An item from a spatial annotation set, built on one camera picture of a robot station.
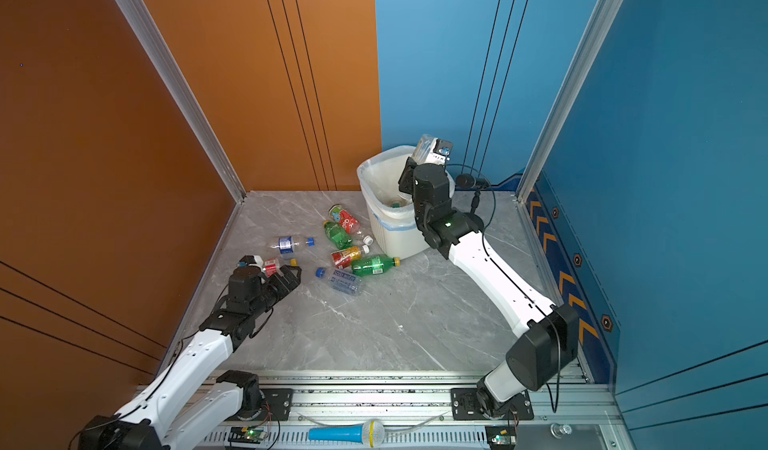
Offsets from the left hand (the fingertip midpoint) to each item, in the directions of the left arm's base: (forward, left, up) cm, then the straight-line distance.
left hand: (292, 273), depth 85 cm
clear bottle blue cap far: (+15, +7, -7) cm, 18 cm away
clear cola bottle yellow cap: (+6, +9, -6) cm, 13 cm away
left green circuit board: (-37, +5, -13) cm, 39 cm away
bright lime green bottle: (+11, -29, +17) cm, 36 cm away
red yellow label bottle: (+9, -13, -6) cm, 17 cm away
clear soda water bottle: (+1, -13, -6) cm, 14 cm away
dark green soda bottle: (+21, -9, -10) cm, 25 cm away
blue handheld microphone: (-36, -24, -7) cm, 44 cm away
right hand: (+16, -34, +28) cm, 46 cm away
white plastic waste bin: (+9, -30, +8) cm, 32 cm away
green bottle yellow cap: (+7, -23, -6) cm, 25 cm away
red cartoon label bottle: (+24, -13, -6) cm, 28 cm away
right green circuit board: (-36, -55, -13) cm, 67 cm away
